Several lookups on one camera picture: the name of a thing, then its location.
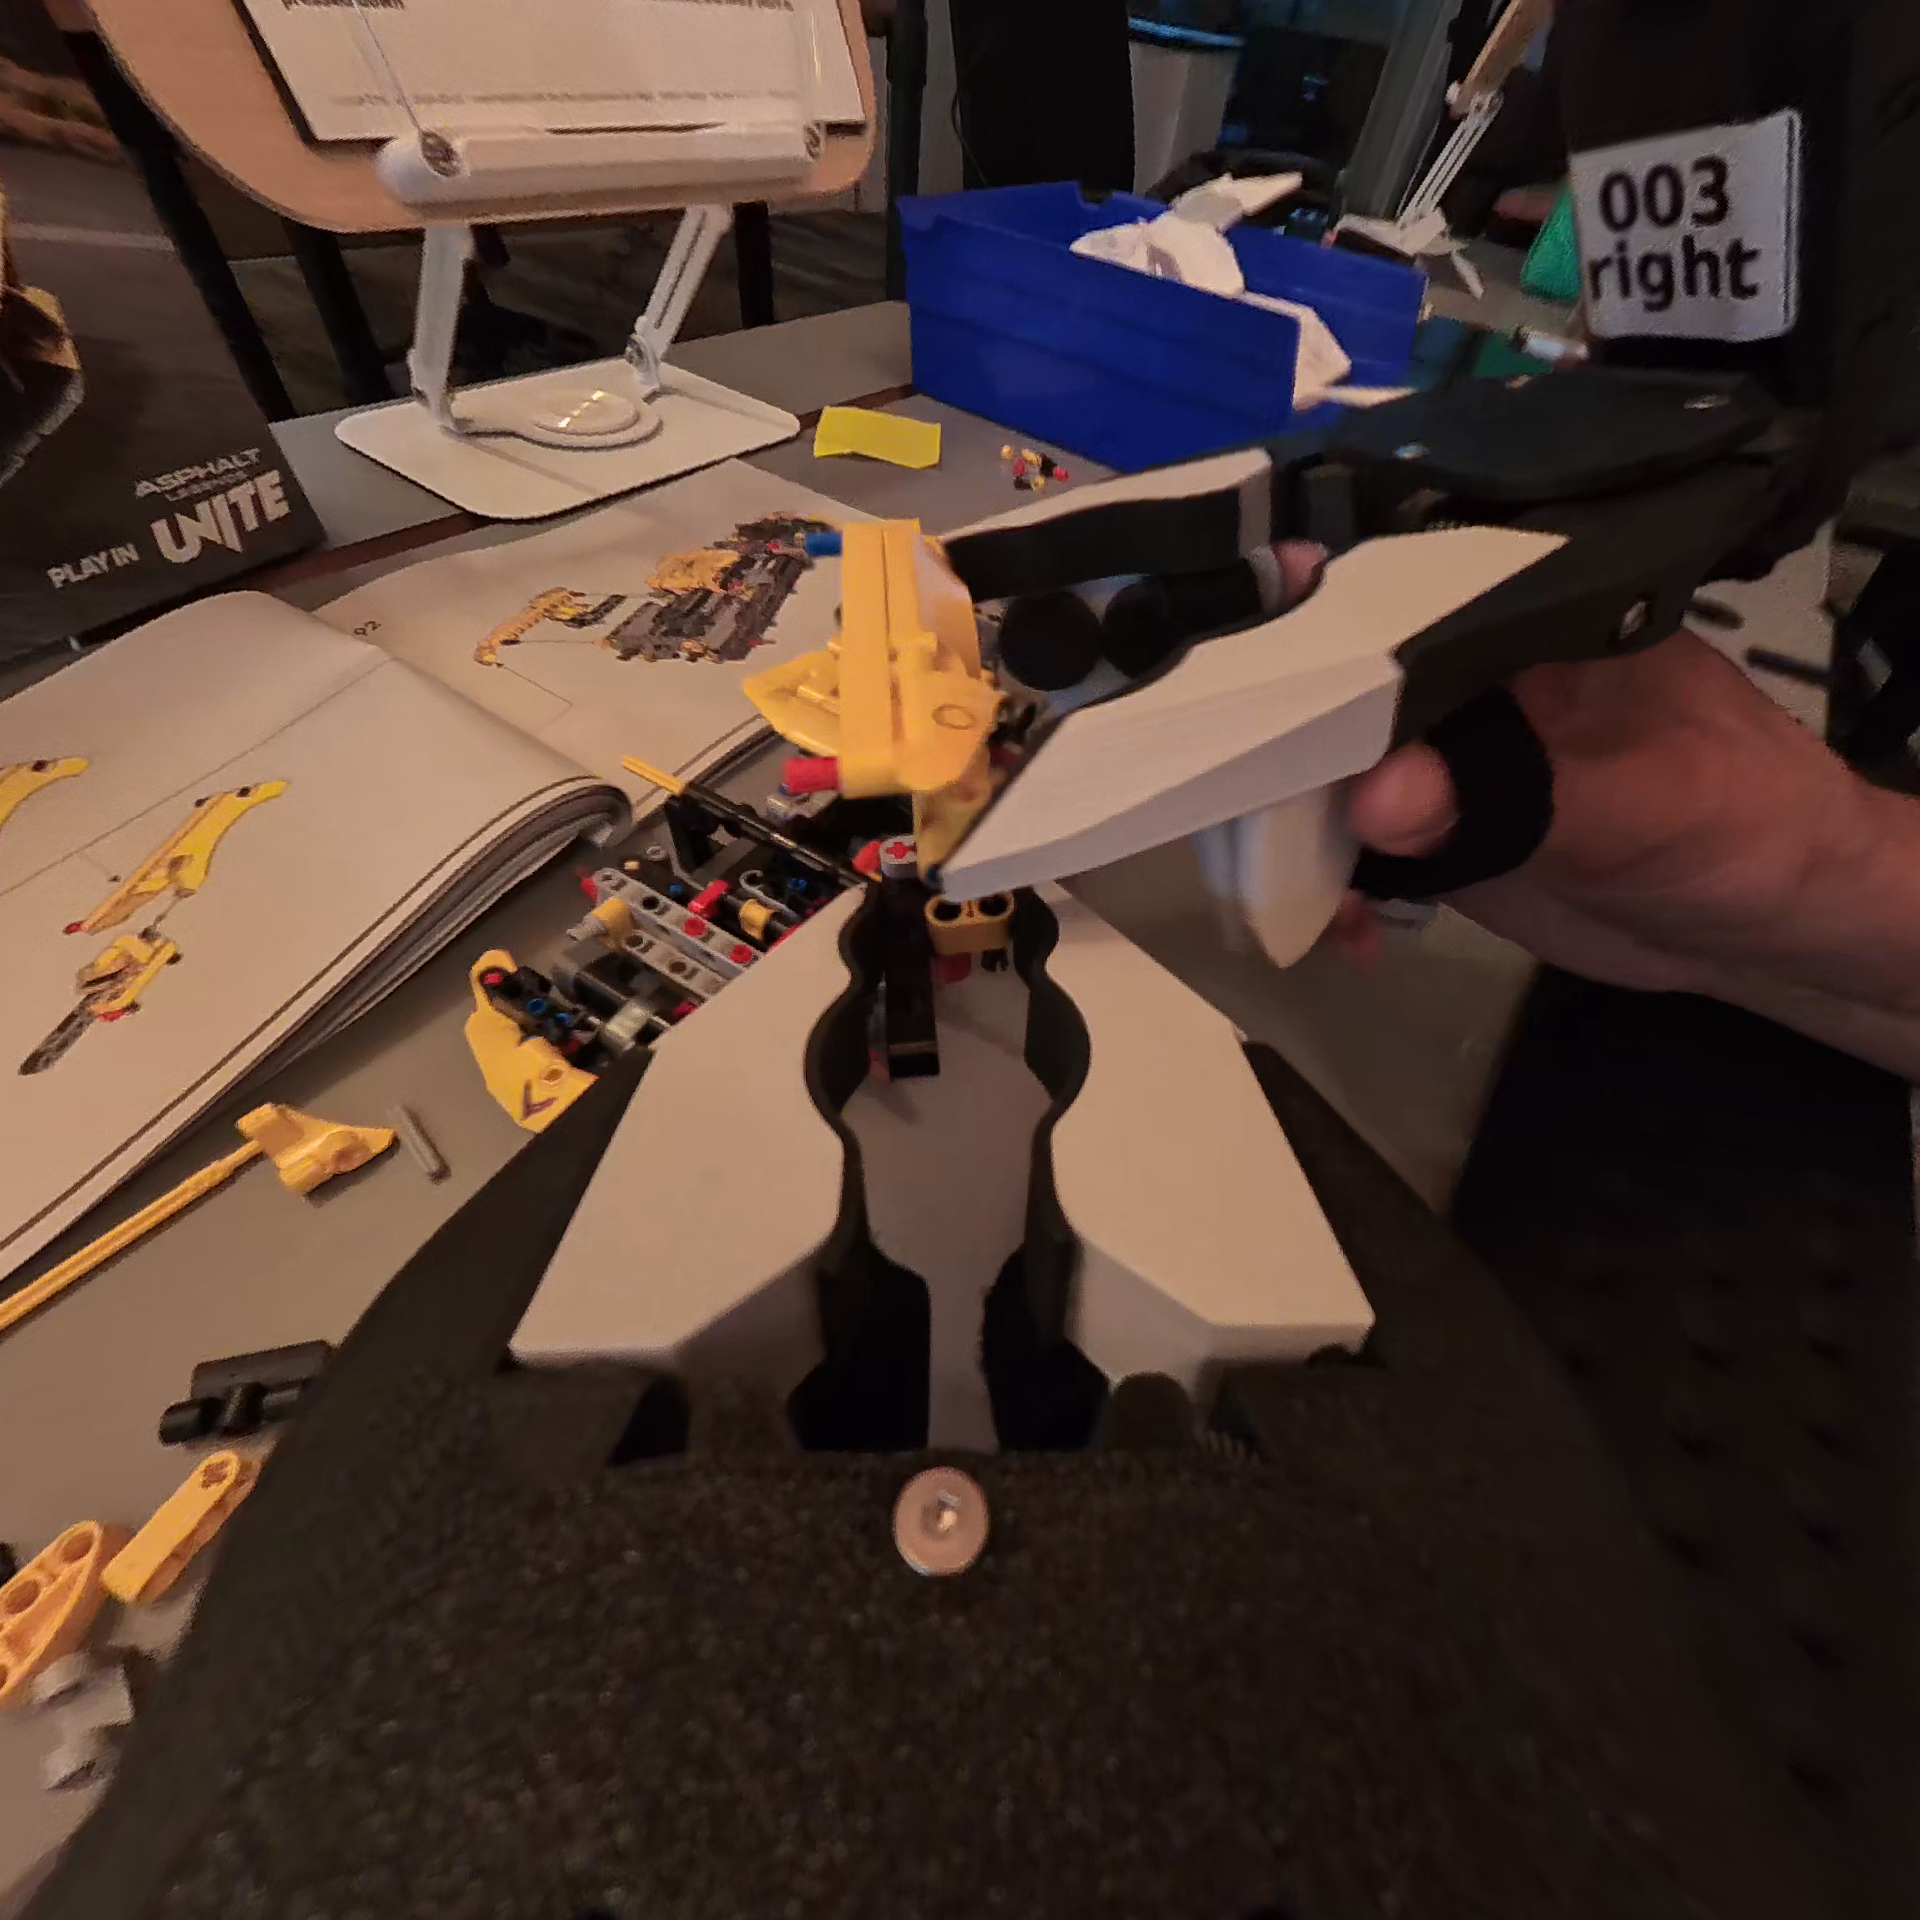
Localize instruction booklet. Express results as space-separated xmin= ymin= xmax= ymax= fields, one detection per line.
xmin=0 ymin=456 xmax=890 ymax=1280

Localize small yellow curved panel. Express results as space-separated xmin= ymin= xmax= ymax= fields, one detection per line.
xmin=896 ymin=662 xmax=1009 ymax=841

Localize yellow wheel arch panel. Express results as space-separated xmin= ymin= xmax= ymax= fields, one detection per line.
xmin=738 ymin=518 xmax=1011 ymax=800

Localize crumpled white paper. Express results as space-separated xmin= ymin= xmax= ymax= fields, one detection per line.
xmin=1070 ymin=169 xmax=1415 ymax=416

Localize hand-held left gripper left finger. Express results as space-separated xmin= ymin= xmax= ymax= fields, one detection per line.
xmin=510 ymin=883 xmax=936 ymax=1451

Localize blue storage bin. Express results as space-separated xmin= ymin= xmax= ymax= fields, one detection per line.
xmin=895 ymin=180 xmax=1431 ymax=479

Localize yellow rod with connector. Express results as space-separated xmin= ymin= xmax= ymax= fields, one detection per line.
xmin=0 ymin=1099 xmax=403 ymax=1338

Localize yellow paper scrap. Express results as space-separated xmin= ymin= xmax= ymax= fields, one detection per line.
xmin=810 ymin=402 xmax=947 ymax=472

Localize yellow black brick subassembly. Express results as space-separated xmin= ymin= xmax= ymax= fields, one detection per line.
xmin=874 ymin=840 xmax=1025 ymax=1087

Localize toy car set box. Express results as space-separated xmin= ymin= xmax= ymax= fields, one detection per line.
xmin=0 ymin=0 xmax=331 ymax=673

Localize person's right hand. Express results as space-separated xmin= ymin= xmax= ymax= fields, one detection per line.
xmin=1334 ymin=625 xmax=1920 ymax=1076

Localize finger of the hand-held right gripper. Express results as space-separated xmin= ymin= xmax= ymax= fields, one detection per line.
xmin=928 ymin=529 xmax=1573 ymax=906
xmin=938 ymin=449 xmax=1281 ymax=695

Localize black perforated foam pad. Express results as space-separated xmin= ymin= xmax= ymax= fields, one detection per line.
xmin=1451 ymin=961 xmax=1920 ymax=1920

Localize wooden stick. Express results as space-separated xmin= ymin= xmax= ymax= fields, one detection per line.
xmin=1334 ymin=0 xmax=1557 ymax=297

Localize scattered loose brick pieces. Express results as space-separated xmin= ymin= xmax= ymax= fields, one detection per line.
xmin=0 ymin=1338 xmax=336 ymax=1791

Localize printed instruction sheet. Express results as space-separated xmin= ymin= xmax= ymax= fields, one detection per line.
xmin=238 ymin=0 xmax=874 ymax=146

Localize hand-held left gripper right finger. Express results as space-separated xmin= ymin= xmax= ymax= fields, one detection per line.
xmin=979 ymin=883 xmax=1379 ymax=1450

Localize partly built yellow toy car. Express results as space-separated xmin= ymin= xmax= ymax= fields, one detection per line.
xmin=463 ymin=705 xmax=1041 ymax=1136

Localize grey desk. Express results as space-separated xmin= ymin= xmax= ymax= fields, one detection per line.
xmin=0 ymin=297 xmax=1547 ymax=1878

